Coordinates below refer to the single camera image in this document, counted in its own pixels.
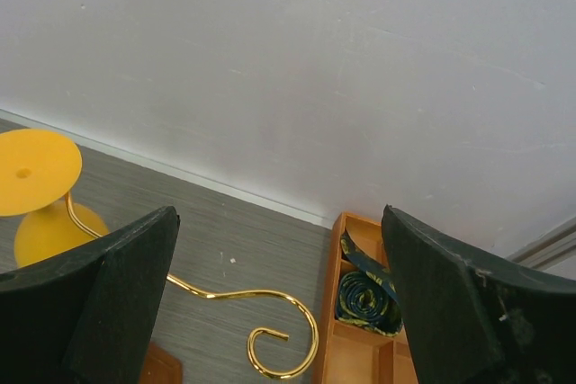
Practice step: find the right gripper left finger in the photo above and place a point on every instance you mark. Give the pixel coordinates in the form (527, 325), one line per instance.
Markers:
(87, 315)

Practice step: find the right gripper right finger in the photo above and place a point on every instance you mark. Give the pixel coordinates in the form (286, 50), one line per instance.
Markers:
(473, 317)

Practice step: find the orange wine glass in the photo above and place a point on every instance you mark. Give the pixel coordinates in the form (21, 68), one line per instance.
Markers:
(39, 169)

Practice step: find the rolled green patterned tie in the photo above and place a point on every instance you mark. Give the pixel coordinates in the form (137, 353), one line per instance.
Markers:
(366, 297)

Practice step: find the wooden compartment tray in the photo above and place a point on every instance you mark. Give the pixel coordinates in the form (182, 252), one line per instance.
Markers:
(350, 354)

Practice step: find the gold wire wine glass rack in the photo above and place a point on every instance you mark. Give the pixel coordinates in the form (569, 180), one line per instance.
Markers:
(223, 245)

